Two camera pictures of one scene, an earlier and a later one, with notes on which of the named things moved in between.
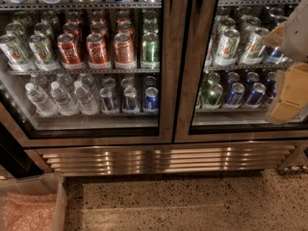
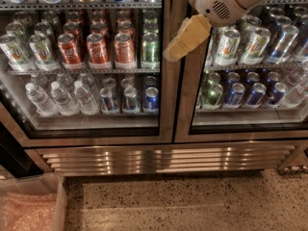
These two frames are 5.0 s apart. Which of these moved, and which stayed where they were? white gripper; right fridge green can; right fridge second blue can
Moved: white gripper
Stayed: right fridge second blue can; right fridge green can
